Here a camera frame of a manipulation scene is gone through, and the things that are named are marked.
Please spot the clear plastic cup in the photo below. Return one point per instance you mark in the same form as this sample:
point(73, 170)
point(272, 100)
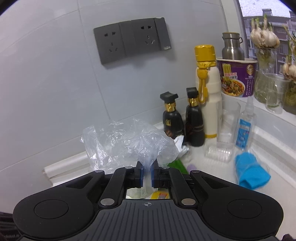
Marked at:
point(277, 86)

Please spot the garlic sprouts glass vase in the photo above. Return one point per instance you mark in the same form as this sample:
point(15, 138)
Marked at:
point(266, 43)

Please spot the yellow food package box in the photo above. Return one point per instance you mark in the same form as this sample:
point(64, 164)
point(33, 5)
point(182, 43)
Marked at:
point(160, 193)

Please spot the stainless steel flask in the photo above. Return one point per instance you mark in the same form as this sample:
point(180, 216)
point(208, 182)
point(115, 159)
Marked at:
point(232, 49)

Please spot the crumpled white tissue by bottles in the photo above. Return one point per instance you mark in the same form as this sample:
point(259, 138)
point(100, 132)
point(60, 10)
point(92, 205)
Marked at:
point(181, 145)

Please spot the clear plastic bag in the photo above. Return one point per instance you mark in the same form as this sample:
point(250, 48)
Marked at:
point(122, 144)

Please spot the black gold-collared bottle left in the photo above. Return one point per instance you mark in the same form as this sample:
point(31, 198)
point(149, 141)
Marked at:
point(172, 120)

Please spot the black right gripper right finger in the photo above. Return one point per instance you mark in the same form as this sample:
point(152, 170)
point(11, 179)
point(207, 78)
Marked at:
point(173, 180)

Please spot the black gold-collared bottle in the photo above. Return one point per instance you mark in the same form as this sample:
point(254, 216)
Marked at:
point(172, 120)
point(194, 126)

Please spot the cream bottle yellow cap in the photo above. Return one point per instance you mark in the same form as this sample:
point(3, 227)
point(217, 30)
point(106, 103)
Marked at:
point(208, 84)

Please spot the tall clear glass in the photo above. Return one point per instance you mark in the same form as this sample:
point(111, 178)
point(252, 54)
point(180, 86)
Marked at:
point(228, 113)

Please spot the purple instant noodle cup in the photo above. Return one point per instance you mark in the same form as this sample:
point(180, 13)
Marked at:
point(237, 76)

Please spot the blue cloth in cup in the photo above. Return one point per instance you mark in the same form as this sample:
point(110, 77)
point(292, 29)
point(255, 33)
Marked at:
point(250, 174)

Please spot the clear spray bottle blue label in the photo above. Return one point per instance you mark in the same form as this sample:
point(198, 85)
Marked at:
point(245, 124)

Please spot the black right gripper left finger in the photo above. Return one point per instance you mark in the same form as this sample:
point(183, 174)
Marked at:
point(121, 180)

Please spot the clear plastic tray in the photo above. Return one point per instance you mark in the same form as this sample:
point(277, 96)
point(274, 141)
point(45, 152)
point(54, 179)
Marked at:
point(218, 154)

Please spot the dark grey wall socket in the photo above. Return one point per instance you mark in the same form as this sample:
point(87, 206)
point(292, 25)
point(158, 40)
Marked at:
point(129, 38)

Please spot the black gold-collared bottle right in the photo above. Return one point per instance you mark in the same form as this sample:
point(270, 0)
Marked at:
point(194, 126)

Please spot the garlic sprouts jar cluster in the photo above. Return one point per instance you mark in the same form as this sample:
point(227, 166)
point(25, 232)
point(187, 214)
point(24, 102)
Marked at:
point(288, 70)

